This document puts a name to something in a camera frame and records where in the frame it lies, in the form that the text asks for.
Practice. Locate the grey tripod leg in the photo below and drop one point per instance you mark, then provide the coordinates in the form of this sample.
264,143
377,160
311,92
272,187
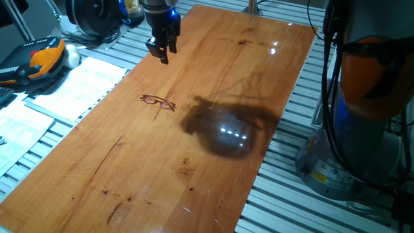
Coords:
53,9
19,22

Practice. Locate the wooden board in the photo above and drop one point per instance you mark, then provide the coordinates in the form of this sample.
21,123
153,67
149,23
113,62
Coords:
129,161

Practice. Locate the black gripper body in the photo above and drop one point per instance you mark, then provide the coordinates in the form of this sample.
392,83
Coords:
161,19

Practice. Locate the printed paper sheet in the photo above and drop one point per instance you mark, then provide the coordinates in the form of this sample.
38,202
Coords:
19,129
81,87

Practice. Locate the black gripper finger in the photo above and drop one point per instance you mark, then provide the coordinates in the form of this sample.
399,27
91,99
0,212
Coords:
173,42
160,50

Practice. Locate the metal frame post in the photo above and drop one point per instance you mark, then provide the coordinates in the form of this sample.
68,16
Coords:
252,6

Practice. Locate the silver orange robot arm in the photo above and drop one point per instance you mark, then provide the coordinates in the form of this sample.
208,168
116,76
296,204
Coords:
362,81

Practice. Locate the brown frame glasses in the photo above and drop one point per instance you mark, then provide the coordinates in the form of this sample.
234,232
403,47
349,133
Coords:
158,101

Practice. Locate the orange black teach pendant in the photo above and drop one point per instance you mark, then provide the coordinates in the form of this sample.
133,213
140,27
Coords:
45,59

